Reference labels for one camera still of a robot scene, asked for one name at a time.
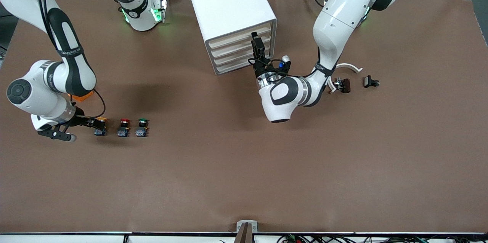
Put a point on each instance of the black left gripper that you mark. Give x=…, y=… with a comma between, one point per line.
x=259, y=69

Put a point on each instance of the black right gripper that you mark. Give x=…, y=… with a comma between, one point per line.
x=82, y=120

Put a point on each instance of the yellow push button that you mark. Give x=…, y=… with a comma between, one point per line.
x=100, y=131

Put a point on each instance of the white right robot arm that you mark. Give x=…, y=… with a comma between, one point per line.
x=38, y=90

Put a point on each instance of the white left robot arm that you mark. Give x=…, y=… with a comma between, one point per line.
x=335, y=18

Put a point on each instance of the red push button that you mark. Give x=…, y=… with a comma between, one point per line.
x=123, y=128

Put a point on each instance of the green push button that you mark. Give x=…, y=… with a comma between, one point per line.
x=142, y=128

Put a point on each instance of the white curved plastic piece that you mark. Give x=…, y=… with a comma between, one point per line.
x=350, y=66

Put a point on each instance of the small brown component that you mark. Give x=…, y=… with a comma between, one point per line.
x=345, y=85

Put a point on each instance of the small black component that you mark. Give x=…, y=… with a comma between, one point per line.
x=369, y=81

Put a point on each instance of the orange button enclosure box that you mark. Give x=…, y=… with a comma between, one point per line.
x=82, y=97

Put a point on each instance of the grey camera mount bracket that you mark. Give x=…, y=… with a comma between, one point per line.
x=246, y=227

